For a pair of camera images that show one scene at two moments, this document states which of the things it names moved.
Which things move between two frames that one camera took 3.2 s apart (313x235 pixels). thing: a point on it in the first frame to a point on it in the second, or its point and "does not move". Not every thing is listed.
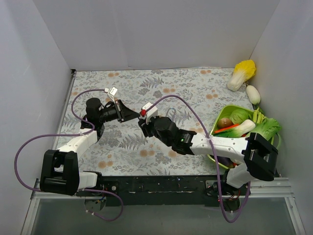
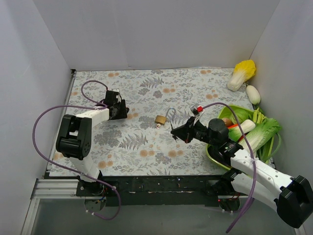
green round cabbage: x=238 y=116 does not move
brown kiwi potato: x=224 y=123 does not move
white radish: x=253 y=95 does not move
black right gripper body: x=144 y=126 to x=190 y=132
